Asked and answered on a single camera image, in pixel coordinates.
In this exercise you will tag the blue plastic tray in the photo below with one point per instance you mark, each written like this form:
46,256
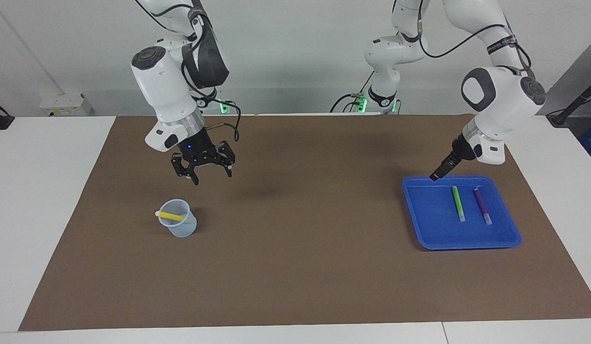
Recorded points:
434,229

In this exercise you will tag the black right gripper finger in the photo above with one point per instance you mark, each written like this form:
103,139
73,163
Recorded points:
228,157
180,167

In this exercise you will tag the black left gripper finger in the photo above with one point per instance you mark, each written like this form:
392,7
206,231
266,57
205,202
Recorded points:
443,169

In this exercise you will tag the green pen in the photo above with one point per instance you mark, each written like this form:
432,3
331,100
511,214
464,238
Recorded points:
458,203

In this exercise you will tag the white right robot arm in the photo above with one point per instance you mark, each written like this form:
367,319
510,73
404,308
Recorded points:
161,86

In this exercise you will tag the black angled stand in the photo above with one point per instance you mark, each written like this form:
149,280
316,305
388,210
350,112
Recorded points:
575,102

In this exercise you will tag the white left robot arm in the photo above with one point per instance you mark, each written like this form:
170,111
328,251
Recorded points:
506,100

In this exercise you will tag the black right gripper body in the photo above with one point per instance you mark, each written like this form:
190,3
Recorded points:
197,148

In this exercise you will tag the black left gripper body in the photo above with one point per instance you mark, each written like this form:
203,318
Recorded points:
462,150

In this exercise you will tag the white box with yellow labels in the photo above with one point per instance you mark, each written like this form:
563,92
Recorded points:
61,105

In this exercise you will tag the yellow pen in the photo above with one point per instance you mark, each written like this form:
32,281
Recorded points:
171,216

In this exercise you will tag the purple pen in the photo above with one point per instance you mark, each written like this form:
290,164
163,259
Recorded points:
482,204

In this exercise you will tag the pale blue plastic cup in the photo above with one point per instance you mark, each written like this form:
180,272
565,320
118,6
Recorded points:
183,231

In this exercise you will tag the brown table mat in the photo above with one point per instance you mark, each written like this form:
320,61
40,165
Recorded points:
295,267

